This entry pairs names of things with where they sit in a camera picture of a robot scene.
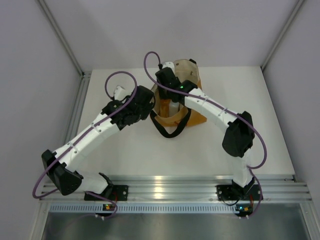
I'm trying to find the purple cable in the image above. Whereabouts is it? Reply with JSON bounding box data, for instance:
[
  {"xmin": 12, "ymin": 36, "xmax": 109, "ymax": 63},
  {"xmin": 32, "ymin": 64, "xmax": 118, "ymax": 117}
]
[
  {"xmin": 144, "ymin": 51, "xmax": 267, "ymax": 218},
  {"xmin": 32, "ymin": 71, "xmax": 139, "ymax": 199}
]

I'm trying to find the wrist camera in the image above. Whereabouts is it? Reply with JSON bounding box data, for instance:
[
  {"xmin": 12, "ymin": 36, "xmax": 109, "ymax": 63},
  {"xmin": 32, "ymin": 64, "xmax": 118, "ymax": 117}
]
[
  {"xmin": 113, "ymin": 85, "xmax": 127, "ymax": 101},
  {"xmin": 162, "ymin": 61, "xmax": 175, "ymax": 73}
]

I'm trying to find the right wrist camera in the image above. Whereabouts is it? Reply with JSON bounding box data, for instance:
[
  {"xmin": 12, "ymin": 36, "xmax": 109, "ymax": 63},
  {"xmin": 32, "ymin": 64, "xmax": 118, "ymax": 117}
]
[{"xmin": 162, "ymin": 61, "xmax": 175, "ymax": 73}]

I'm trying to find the right aluminium frame post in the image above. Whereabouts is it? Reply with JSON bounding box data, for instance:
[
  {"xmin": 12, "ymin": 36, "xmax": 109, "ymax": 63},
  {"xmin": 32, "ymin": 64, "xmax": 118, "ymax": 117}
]
[{"xmin": 260, "ymin": 0, "xmax": 307, "ymax": 72}]

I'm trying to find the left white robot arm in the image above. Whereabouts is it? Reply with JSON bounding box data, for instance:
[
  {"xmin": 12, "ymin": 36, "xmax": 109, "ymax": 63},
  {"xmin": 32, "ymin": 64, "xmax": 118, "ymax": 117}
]
[{"xmin": 41, "ymin": 85, "xmax": 155, "ymax": 200}]

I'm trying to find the aluminium frame post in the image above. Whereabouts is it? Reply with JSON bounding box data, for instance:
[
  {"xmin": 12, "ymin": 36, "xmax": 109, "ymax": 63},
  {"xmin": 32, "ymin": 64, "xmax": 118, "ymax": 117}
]
[
  {"xmin": 34, "ymin": 0, "xmax": 91, "ymax": 86},
  {"xmin": 260, "ymin": 0, "xmax": 307, "ymax": 72}
]

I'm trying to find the tan canvas tote bag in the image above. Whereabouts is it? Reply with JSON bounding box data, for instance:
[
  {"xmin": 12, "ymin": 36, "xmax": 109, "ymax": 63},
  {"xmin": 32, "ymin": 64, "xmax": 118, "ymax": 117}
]
[{"xmin": 150, "ymin": 58, "xmax": 207, "ymax": 139}]

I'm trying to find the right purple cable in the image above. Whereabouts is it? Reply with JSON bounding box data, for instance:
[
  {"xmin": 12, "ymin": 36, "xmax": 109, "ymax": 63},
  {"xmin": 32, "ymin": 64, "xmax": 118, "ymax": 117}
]
[{"xmin": 144, "ymin": 51, "xmax": 267, "ymax": 218}]

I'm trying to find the left aluminium frame post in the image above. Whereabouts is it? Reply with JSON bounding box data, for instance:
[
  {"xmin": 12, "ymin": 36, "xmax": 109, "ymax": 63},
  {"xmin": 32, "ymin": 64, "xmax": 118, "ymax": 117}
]
[{"xmin": 34, "ymin": 0, "xmax": 91, "ymax": 86}]

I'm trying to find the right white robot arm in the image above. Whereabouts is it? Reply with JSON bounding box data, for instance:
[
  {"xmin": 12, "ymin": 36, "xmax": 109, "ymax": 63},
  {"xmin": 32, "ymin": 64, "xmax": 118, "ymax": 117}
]
[{"xmin": 155, "ymin": 67, "xmax": 256, "ymax": 200}]

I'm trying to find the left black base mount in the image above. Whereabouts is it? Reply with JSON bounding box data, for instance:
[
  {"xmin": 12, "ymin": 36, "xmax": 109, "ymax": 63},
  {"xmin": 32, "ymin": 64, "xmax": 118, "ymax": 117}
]
[{"xmin": 84, "ymin": 185, "xmax": 129, "ymax": 202}]

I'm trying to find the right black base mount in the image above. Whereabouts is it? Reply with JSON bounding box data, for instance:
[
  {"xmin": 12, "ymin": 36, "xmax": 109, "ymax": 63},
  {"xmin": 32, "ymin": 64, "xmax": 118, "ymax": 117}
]
[{"xmin": 216, "ymin": 184, "xmax": 262, "ymax": 202}]

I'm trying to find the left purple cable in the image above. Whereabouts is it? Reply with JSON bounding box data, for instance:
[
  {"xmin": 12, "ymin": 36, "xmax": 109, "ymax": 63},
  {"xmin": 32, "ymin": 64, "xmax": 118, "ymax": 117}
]
[{"xmin": 32, "ymin": 71, "xmax": 139, "ymax": 199}]

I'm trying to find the slotted cable duct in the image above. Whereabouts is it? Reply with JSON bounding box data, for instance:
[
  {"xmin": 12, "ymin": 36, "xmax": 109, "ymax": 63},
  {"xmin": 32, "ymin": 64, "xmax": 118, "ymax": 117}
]
[{"xmin": 49, "ymin": 203, "xmax": 239, "ymax": 214}]

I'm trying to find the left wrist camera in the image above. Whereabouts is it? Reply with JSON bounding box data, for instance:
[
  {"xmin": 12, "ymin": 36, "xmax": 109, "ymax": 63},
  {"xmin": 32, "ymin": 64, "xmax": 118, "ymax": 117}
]
[{"xmin": 113, "ymin": 85, "xmax": 127, "ymax": 101}]

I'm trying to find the white bottle black cap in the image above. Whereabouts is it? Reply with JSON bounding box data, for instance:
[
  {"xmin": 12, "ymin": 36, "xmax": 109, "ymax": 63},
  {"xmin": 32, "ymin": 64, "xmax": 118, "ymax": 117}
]
[{"xmin": 168, "ymin": 100, "xmax": 180, "ymax": 117}]

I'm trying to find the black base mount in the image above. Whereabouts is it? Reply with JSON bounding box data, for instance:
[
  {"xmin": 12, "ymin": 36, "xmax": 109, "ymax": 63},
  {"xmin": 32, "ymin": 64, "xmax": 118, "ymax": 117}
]
[
  {"xmin": 216, "ymin": 184, "xmax": 262, "ymax": 202},
  {"xmin": 84, "ymin": 185, "xmax": 129, "ymax": 202}
]

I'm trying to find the aluminium rail beam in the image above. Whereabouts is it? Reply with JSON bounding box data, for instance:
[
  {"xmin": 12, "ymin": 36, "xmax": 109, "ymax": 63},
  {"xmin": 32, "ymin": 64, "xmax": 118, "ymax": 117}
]
[{"xmin": 39, "ymin": 174, "xmax": 312, "ymax": 204}]

